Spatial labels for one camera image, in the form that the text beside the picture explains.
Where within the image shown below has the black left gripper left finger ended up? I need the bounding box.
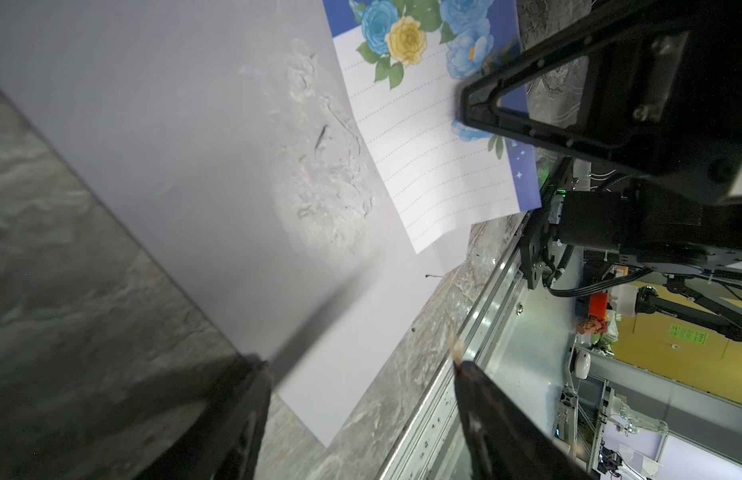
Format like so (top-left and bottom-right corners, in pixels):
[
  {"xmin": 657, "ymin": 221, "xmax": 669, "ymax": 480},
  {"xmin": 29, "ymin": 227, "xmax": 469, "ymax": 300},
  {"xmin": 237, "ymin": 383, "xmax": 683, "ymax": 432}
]
[{"xmin": 137, "ymin": 355, "xmax": 273, "ymax": 479}]

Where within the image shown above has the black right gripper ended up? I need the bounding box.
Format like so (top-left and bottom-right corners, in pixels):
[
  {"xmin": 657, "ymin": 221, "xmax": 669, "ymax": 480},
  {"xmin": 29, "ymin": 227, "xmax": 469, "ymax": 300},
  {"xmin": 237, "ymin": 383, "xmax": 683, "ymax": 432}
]
[{"xmin": 460, "ymin": 1, "xmax": 742, "ymax": 204}]

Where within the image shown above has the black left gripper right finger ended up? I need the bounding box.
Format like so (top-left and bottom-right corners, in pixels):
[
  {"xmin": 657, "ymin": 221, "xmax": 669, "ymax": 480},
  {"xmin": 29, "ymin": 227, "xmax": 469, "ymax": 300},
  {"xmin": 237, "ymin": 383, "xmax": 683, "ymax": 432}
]
[{"xmin": 453, "ymin": 360, "xmax": 589, "ymax": 480}]

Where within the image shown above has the floral blue white letter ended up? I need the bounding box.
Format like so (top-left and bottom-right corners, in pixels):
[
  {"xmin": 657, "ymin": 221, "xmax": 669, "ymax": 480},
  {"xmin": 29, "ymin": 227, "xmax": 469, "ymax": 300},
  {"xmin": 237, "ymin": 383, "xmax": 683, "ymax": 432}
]
[{"xmin": 324, "ymin": 0, "xmax": 541, "ymax": 251}]

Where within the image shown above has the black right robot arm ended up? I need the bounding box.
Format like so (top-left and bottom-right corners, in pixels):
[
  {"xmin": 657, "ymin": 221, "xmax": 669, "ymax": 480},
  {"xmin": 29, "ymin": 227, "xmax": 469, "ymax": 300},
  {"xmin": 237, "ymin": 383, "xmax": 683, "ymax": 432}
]
[{"xmin": 459, "ymin": 1, "xmax": 742, "ymax": 276}]

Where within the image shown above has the white envelope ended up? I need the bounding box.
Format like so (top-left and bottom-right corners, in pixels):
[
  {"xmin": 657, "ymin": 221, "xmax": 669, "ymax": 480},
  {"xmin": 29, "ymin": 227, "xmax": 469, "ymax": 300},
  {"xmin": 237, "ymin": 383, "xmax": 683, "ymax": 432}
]
[{"xmin": 0, "ymin": 1, "xmax": 467, "ymax": 445}]

